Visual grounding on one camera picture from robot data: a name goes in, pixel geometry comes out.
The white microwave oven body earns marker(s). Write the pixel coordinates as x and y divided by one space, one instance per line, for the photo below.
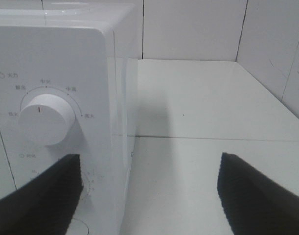
87 54

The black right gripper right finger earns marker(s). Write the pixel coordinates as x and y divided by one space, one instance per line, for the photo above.
253 203

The upper white power knob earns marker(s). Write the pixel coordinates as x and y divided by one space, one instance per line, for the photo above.
46 119

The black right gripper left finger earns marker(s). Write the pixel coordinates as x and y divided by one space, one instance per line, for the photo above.
46 204

